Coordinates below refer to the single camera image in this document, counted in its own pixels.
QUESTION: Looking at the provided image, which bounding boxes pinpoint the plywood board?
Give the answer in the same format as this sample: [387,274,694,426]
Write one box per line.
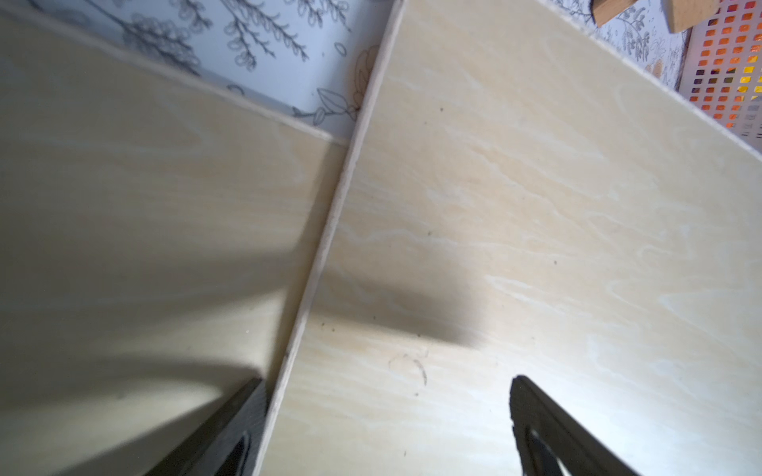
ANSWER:
[262,1,761,475]
[1,1,346,475]

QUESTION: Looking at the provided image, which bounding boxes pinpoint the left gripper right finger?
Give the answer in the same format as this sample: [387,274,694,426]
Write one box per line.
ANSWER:
[509,375,635,475]

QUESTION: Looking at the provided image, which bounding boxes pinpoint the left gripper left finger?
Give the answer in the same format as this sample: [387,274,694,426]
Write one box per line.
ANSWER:
[147,378,267,476]

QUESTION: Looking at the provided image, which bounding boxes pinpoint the white plastic basket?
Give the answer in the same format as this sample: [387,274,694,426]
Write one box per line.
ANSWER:
[679,0,762,151]

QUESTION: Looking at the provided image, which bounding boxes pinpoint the right wooden easel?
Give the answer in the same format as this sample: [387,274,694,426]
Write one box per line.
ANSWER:
[588,0,722,34]

